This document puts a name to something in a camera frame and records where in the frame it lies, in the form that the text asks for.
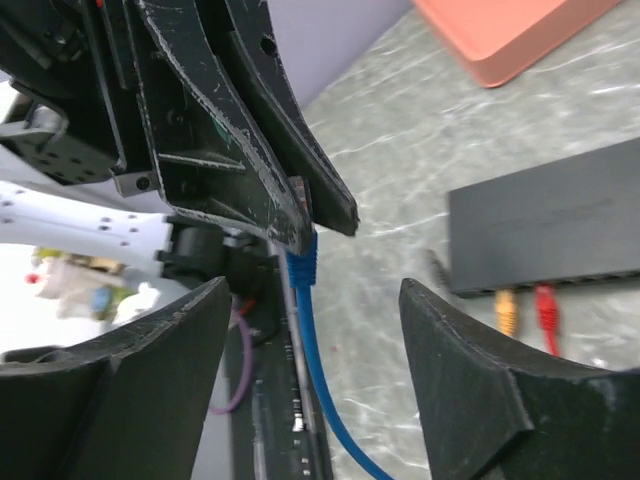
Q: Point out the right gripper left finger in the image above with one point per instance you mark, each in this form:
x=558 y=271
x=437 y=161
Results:
x=129 y=404

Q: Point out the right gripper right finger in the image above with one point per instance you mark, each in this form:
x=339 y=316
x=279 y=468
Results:
x=492 y=407

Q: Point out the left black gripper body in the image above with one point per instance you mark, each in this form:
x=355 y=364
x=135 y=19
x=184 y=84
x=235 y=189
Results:
x=75 y=58

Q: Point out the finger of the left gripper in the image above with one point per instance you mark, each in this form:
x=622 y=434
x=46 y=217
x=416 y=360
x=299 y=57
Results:
x=212 y=160
x=259 y=74

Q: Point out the black network switch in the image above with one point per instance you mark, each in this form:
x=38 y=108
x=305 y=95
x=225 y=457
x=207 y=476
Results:
x=574 y=220

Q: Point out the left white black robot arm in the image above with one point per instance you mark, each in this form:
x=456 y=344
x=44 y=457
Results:
x=141 y=231

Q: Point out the pink plastic tray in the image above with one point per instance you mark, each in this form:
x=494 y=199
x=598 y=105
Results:
x=495 y=41

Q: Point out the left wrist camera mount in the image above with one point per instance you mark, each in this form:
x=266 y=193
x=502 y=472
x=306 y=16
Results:
x=29 y=124

